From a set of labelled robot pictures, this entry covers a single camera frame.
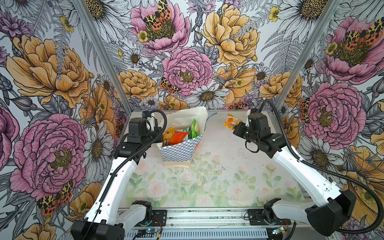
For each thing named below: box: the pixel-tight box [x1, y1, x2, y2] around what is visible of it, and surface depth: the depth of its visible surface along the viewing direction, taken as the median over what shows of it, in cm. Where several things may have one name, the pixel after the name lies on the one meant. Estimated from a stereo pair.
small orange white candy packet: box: [223, 113, 243, 130], surface depth 79 cm
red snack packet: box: [169, 131, 189, 145], surface depth 85 cm
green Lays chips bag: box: [191, 118, 200, 138], surface depth 89 cm
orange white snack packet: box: [162, 127, 177, 147], surface depth 89 cm
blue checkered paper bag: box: [157, 106, 209, 168], surface depth 85 cm
